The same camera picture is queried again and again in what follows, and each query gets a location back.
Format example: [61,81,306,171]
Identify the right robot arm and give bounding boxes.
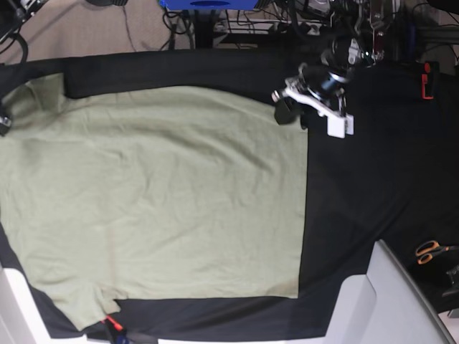
[1,0,47,87]

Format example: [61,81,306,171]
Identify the olive green T-shirt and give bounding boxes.
[1,75,308,330]

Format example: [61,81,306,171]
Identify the red black clamp bottom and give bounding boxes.
[101,315,130,344]

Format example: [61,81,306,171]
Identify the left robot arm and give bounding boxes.
[272,1,394,138]

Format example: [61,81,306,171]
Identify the white power strip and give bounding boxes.
[214,19,322,36]

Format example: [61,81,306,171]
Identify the red black clamp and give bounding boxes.
[421,61,440,100]
[101,315,130,344]

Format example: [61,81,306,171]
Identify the blue plastic bin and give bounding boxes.
[159,0,257,11]

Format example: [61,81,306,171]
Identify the red black clamp right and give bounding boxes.
[421,61,440,100]

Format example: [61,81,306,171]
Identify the orange handled scissors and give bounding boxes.
[415,240,458,265]

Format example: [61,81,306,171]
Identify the black table cloth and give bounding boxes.
[1,49,458,342]

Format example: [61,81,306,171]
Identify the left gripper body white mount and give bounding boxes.
[271,63,354,138]

